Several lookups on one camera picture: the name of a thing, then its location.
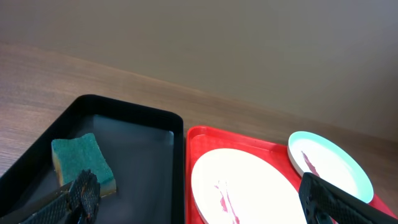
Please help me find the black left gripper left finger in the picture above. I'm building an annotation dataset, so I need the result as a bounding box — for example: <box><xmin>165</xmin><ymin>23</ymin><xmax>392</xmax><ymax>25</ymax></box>
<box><xmin>22</xmin><ymin>170</ymin><xmax>101</xmax><ymax>224</ymax></box>

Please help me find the light blue far plate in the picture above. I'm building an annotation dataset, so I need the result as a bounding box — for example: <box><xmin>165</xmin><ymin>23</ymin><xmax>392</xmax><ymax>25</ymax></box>
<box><xmin>287</xmin><ymin>131</ymin><xmax>374</xmax><ymax>203</ymax></box>

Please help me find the red tray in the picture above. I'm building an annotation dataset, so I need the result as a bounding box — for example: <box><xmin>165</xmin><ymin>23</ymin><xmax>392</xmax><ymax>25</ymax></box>
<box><xmin>185</xmin><ymin>126</ymin><xmax>392</xmax><ymax>224</ymax></box>

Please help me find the white plate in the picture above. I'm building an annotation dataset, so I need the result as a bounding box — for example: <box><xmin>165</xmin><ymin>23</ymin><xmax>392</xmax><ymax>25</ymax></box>
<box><xmin>191</xmin><ymin>149</ymin><xmax>306</xmax><ymax>224</ymax></box>

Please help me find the green yellow sponge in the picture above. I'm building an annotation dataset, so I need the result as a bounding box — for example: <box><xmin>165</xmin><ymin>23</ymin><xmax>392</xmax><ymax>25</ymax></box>
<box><xmin>51</xmin><ymin>133</ymin><xmax>117</xmax><ymax>197</ymax></box>

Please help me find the black tray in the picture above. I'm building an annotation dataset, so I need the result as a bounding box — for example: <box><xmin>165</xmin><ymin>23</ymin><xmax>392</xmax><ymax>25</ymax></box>
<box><xmin>1</xmin><ymin>95</ymin><xmax>185</xmax><ymax>223</ymax></box>

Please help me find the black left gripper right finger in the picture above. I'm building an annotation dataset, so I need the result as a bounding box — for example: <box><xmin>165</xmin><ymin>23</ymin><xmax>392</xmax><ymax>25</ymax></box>
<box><xmin>298</xmin><ymin>172</ymin><xmax>397</xmax><ymax>224</ymax></box>

